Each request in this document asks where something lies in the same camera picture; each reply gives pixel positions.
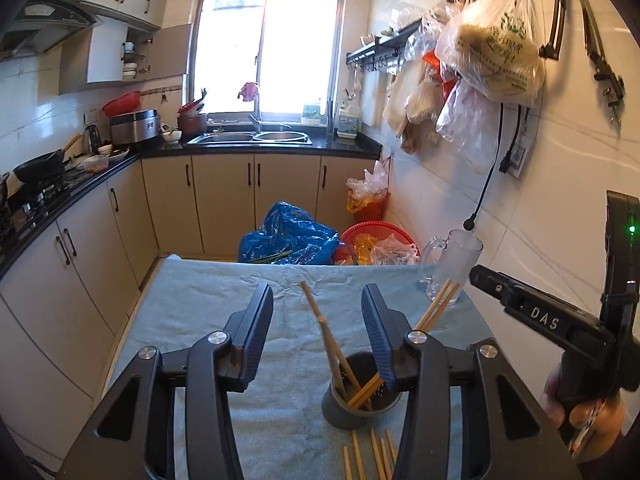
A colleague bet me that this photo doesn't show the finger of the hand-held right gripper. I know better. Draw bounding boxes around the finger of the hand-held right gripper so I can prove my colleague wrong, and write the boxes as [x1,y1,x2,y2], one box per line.
[469,263,609,357]

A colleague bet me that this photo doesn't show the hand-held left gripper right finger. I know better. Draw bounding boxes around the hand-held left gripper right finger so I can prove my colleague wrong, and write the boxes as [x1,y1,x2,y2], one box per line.
[361,282,583,480]

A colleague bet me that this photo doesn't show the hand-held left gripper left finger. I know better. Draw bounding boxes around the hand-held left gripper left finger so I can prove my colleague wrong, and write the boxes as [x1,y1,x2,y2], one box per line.
[70,282,275,480]

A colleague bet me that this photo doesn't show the bunch of wooden chopsticks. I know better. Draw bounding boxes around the bunch of wooden chopsticks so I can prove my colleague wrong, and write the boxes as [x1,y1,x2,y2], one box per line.
[299,280,461,411]

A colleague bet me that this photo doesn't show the grey chopstick holder cup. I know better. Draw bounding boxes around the grey chopstick holder cup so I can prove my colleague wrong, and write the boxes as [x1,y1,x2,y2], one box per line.
[321,351,403,430]

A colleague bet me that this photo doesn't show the person's right hand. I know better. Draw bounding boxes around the person's right hand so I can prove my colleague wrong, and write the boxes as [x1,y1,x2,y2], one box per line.
[541,364,627,464]

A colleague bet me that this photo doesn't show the light blue towel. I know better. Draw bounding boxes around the light blue towel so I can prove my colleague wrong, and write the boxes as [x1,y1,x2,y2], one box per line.
[102,255,496,480]

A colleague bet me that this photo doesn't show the clear crumpled plastic bag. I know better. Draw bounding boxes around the clear crumpled plastic bag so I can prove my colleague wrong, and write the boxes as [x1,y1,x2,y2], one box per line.
[370,234,419,266]

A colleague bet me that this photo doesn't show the clear glass mug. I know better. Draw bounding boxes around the clear glass mug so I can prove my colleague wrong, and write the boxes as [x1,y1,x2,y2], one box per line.
[417,229,484,307]

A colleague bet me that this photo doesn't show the red round basket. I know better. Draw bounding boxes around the red round basket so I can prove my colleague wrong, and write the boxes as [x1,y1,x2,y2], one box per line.
[340,220,420,267]

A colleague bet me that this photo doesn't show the blue plastic bag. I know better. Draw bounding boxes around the blue plastic bag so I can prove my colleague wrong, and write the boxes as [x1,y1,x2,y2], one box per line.
[238,201,342,266]

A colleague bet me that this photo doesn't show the red waste bin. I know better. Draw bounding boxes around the red waste bin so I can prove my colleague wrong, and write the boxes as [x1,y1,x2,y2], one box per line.
[347,192,391,223]

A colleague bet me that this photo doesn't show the beige lower kitchen cabinets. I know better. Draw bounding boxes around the beige lower kitchen cabinets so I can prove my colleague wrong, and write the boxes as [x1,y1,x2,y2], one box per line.
[0,152,382,413]

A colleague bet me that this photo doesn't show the plastic bags on bin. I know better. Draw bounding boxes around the plastic bags on bin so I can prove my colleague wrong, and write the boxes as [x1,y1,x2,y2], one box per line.
[346,160,390,202]

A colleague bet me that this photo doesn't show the black kitchen countertop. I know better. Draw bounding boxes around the black kitchen countertop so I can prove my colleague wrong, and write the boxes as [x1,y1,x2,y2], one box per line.
[0,132,383,281]

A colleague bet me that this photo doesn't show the steel double sink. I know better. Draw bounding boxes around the steel double sink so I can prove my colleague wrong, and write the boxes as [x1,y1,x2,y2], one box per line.
[187,130,313,146]

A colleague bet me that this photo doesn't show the green white detergent bottle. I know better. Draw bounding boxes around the green white detergent bottle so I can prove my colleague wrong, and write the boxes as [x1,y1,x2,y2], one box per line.
[337,102,362,137]

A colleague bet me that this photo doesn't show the brown pot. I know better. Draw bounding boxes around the brown pot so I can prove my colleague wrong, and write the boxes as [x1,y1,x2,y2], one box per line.
[177,112,208,136]

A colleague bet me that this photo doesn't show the silver rice cooker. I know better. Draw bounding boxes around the silver rice cooker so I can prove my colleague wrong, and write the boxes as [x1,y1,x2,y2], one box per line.
[109,109,162,147]

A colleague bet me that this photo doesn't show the large printed plastic bag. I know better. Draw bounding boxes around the large printed plastic bag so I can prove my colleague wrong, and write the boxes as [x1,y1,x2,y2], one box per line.
[435,0,546,109]

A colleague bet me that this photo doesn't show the black gas stove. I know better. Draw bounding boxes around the black gas stove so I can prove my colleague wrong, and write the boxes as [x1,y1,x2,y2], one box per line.
[0,175,87,233]

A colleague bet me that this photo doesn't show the red colander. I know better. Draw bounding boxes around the red colander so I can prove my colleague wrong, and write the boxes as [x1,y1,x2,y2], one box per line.
[101,91,142,117]

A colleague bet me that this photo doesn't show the black wok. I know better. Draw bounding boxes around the black wok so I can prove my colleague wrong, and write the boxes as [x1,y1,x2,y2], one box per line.
[12,132,83,184]

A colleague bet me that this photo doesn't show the kitchen window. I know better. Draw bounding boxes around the kitchen window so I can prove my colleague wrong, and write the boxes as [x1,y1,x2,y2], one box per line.
[187,0,368,128]

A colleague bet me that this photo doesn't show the grey range hood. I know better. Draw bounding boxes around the grey range hood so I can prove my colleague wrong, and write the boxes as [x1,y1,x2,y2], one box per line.
[0,0,102,61]

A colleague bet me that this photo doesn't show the black power cable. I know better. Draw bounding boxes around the black power cable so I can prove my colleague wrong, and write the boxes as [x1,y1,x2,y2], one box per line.
[464,102,531,231]

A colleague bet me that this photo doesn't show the white cable tag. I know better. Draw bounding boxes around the white cable tag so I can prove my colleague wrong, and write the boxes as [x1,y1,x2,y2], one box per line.
[500,139,532,179]

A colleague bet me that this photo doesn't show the black wall rack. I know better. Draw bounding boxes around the black wall rack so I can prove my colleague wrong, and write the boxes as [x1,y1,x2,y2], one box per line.
[346,17,426,69]

